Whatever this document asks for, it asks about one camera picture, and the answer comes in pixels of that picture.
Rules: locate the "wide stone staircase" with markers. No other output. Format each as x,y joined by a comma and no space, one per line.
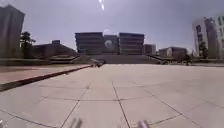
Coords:
123,59

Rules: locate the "person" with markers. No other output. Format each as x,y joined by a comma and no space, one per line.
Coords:
98,63

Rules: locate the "large grey block building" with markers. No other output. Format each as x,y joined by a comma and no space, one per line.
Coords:
88,43

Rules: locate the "pale stone slab plaza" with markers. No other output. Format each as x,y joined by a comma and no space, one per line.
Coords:
133,90

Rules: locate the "small grey building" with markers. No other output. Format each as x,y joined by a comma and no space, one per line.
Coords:
150,49

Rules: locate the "low dark building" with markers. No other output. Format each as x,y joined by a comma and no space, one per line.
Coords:
55,50

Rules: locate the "low grey building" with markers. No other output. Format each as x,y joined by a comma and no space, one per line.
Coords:
173,52

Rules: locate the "robot's own part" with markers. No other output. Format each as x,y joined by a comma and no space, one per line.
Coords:
143,124
76,123

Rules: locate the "grey stone kerb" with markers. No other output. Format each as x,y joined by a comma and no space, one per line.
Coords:
36,78

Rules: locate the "reddish paved strip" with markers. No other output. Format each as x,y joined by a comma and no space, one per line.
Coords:
26,73

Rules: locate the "dark tree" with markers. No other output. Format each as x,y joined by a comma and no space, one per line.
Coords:
203,50
25,42

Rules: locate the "white multi-storey building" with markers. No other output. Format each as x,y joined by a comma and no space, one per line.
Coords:
210,36

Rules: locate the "tall dark building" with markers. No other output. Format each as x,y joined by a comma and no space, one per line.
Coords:
11,33

